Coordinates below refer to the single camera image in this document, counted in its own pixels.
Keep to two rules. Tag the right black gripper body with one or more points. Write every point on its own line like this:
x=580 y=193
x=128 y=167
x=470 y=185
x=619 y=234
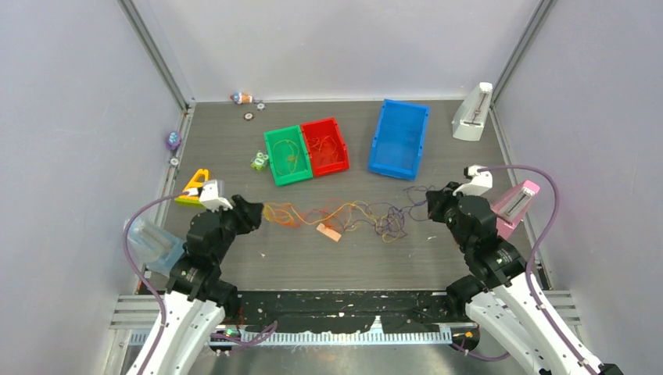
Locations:
x=444 y=209

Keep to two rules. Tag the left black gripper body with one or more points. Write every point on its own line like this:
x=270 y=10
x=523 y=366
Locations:
x=234 y=223

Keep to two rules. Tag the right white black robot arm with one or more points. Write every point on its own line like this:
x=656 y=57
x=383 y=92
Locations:
x=502 y=296

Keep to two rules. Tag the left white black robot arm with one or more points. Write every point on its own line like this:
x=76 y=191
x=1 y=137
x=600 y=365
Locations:
x=196 y=299

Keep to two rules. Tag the pink metronome box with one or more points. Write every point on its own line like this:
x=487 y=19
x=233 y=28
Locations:
x=512 y=206

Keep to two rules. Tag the clear plastic bottle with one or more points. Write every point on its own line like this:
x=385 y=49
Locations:
x=156 y=248

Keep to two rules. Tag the purple round toy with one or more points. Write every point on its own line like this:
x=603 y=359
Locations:
x=173 y=140

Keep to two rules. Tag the blue plastic bin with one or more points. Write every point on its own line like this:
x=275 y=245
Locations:
x=398 y=143

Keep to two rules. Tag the white metronome box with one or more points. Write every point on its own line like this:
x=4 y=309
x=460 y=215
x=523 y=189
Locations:
x=470 y=119

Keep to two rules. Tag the small wooden block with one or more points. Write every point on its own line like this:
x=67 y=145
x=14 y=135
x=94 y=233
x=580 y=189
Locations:
x=328 y=232

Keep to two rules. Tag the green plastic bin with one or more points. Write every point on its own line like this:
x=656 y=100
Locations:
x=289 y=158

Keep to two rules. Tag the small figurine toy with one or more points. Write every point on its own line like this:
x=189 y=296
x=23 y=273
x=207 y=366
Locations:
x=241 y=98

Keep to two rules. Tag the red plastic bin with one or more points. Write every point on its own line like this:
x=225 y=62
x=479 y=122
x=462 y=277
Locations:
x=326 y=147

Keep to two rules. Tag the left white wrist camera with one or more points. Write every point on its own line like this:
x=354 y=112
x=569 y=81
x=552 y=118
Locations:
x=210 y=195

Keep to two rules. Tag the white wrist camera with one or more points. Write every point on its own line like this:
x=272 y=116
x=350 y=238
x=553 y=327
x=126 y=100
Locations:
x=478 y=182
x=210 y=195

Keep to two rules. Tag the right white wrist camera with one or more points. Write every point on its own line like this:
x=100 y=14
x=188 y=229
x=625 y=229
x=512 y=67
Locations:
x=478 y=182

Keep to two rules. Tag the yellow triangular toy frame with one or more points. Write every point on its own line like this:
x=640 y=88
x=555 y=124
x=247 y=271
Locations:
x=199 y=177

